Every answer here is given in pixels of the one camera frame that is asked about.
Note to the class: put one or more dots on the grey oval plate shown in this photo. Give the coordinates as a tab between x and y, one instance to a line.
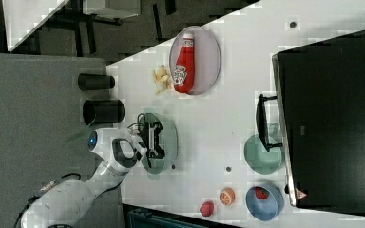
207	58

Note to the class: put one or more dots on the red fruit in bowl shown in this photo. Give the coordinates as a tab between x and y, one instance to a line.
261	193

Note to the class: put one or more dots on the green plastic strainer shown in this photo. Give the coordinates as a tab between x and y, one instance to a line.
168	142

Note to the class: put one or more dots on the green bowl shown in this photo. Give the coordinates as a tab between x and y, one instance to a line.
259	159

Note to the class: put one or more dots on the peeled banana toy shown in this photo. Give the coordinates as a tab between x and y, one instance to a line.
161	80

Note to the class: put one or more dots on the large black cylinder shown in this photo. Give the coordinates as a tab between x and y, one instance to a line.
103	112

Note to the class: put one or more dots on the orange slice toy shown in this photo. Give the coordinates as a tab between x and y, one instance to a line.
227	196

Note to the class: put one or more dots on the small black cylinder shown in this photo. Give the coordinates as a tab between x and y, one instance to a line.
88	82

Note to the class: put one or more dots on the red strawberry toy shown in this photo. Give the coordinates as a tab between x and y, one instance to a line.
207	209

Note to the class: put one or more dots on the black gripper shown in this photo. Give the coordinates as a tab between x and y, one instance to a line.
151	137

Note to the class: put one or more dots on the red ketchup bottle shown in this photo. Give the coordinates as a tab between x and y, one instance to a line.
184	70

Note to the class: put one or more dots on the black toaster oven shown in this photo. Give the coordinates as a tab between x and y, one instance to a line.
320	92

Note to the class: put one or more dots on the blue bowl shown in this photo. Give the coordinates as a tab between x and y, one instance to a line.
267	209

